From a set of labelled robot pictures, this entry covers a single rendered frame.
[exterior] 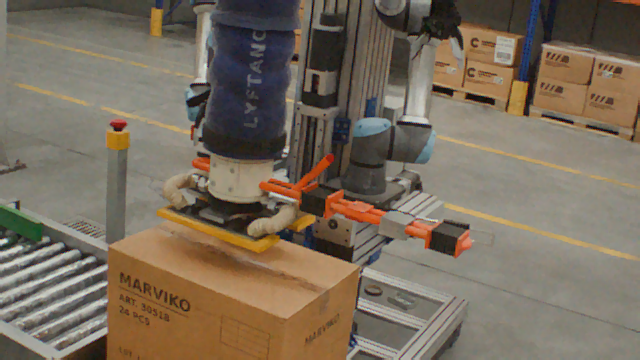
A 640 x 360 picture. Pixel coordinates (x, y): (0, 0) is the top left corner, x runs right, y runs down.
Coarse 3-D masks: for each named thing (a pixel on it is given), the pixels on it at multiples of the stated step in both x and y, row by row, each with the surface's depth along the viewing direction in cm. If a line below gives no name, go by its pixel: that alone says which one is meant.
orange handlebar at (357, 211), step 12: (204, 168) 210; (276, 180) 205; (276, 192) 200; (288, 192) 198; (336, 204) 193; (348, 204) 195; (360, 204) 194; (348, 216) 192; (360, 216) 190; (372, 216) 189; (408, 228) 185; (420, 228) 187; (468, 240) 181
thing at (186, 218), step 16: (160, 208) 207; (192, 208) 205; (192, 224) 201; (208, 224) 201; (224, 224) 201; (240, 224) 199; (224, 240) 197; (240, 240) 195; (256, 240) 195; (272, 240) 197
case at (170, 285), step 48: (144, 240) 217; (192, 240) 222; (144, 288) 207; (192, 288) 198; (240, 288) 197; (288, 288) 201; (336, 288) 208; (144, 336) 212; (192, 336) 203; (240, 336) 194; (288, 336) 189; (336, 336) 217
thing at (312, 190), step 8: (312, 184) 199; (320, 184) 202; (304, 192) 194; (312, 192) 197; (320, 192) 198; (328, 192) 199; (336, 192) 197; (304, 200) 195; (312, 200) 193; (320, 200) 192; (328, 200) 192; (336, 200) 196; (304, 208) 195; (312, 208) 194; (320, 208) 194; (328, 208) 193; (320, 216) 193; (328, 216) 194
